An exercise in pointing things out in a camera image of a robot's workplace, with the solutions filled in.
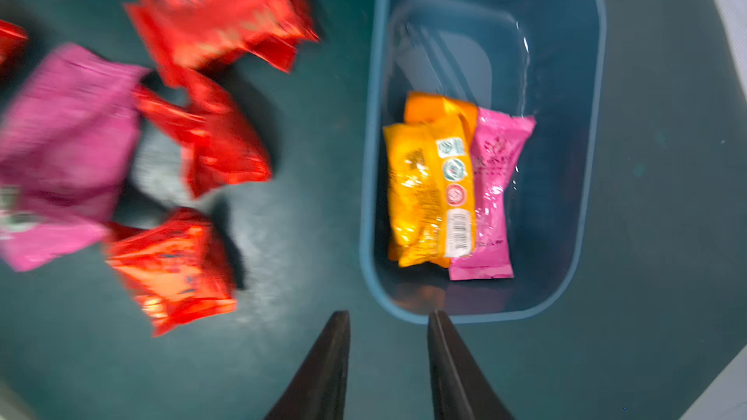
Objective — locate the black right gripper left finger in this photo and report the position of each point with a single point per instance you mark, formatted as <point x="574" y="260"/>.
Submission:
<point x="318" y="389"/>

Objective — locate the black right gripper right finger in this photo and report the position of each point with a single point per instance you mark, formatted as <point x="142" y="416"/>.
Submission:
<point x="459" y="388"/>

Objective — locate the orange tea bag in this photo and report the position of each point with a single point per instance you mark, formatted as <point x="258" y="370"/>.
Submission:
<point x="437" y="108"/>

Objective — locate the pink tea bag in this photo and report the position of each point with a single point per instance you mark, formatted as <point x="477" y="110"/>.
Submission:
<point x="495" y="151"/>
<point x="66" y="143"/>

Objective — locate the large red tea bag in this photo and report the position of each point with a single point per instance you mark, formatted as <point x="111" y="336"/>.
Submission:
<point x="184" y="35"/>

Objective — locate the small red tea bag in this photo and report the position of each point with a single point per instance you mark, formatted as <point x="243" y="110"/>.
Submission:
<point x="13" y="40"/>

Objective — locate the blue plastic storage box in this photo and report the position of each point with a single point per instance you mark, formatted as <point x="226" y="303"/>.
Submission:
<point x="538" y="58"/>

